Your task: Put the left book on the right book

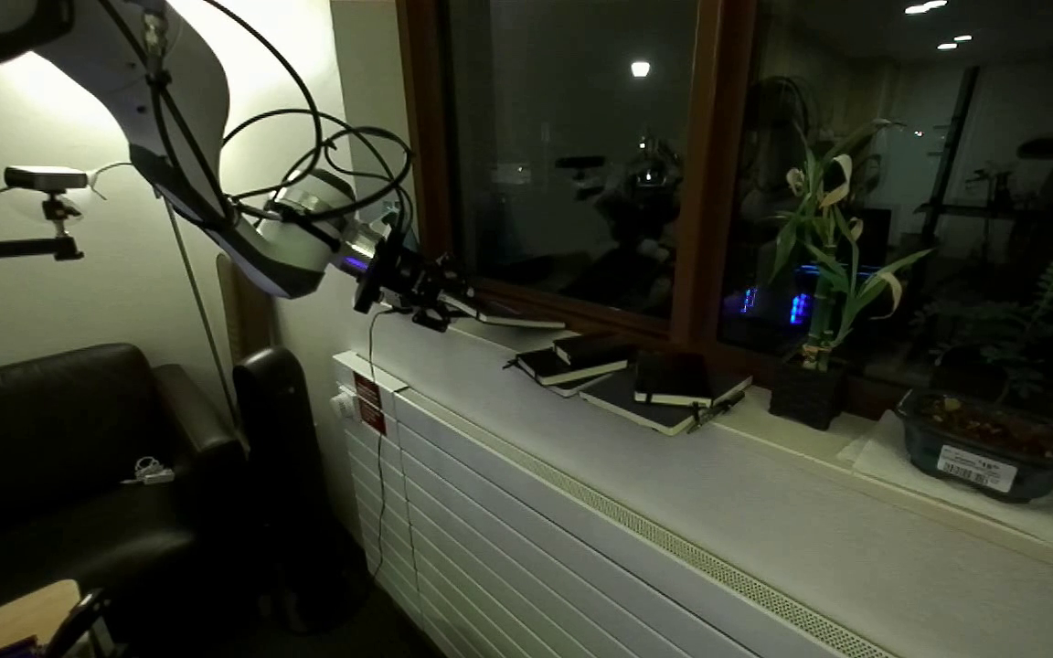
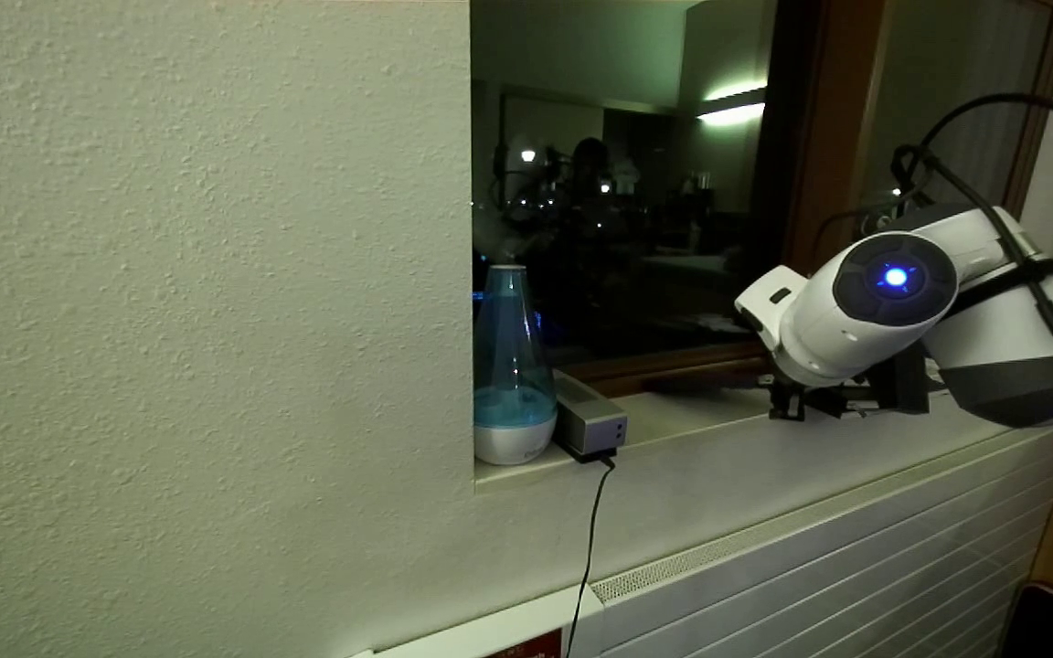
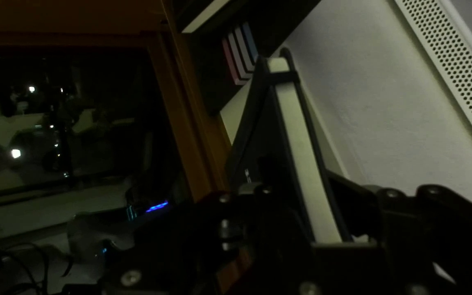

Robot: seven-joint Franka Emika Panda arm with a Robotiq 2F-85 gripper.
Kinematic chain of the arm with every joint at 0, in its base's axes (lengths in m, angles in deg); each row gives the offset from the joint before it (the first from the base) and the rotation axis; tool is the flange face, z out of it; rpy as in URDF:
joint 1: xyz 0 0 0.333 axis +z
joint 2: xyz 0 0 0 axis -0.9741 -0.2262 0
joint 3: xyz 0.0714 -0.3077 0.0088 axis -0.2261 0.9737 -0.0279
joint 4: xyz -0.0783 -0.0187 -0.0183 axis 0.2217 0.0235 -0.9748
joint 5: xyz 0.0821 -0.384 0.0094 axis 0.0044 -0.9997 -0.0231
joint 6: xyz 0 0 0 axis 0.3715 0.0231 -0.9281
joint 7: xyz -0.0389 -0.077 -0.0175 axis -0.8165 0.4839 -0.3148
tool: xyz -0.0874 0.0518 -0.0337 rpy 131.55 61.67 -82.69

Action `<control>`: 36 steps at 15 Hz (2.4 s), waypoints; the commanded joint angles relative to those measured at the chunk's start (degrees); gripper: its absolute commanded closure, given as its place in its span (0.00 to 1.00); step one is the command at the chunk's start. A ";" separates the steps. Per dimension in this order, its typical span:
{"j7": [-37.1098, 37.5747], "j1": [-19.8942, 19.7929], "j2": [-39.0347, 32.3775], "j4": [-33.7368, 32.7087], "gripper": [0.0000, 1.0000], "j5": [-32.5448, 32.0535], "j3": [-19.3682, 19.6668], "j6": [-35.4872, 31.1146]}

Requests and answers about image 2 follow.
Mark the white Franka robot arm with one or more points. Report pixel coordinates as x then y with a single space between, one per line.
843 331

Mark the blue humidifier bottle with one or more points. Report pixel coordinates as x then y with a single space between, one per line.
515 367

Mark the grey metal box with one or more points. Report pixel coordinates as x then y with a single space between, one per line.
585 423

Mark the black notebook with white ribbon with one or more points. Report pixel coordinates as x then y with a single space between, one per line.
813 405

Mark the white slatted radiator cover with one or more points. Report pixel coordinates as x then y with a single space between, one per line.
856 548

